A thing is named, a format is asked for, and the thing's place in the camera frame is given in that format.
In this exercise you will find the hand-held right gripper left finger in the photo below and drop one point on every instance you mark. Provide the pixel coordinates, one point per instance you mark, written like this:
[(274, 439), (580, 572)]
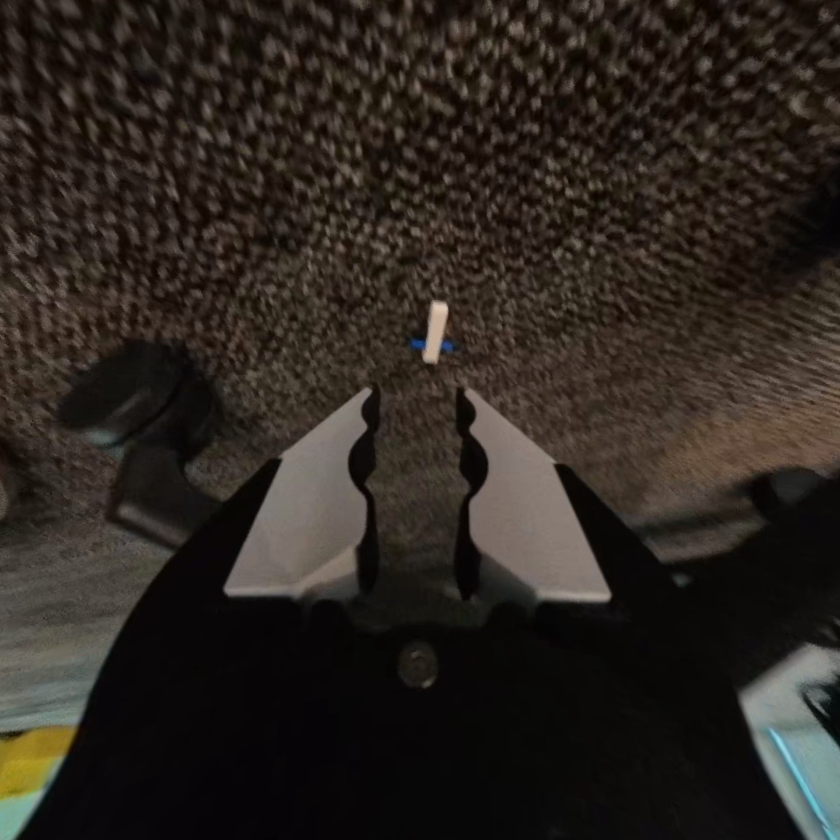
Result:
[(308, 525)]

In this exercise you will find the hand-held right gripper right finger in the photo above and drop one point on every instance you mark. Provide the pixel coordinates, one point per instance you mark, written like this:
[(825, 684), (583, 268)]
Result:
[(531, 525)]

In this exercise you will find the white beam with blue pins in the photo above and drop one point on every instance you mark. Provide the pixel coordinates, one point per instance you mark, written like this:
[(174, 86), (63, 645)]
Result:
[(435, 328)]

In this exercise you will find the pale grey blurred object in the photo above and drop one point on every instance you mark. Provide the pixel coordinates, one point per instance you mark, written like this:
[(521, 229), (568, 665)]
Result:
[(781, 722)]

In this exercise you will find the yellow blurred object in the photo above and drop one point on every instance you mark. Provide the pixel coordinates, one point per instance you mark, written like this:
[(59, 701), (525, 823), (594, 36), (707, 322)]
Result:
[(33, 761)]

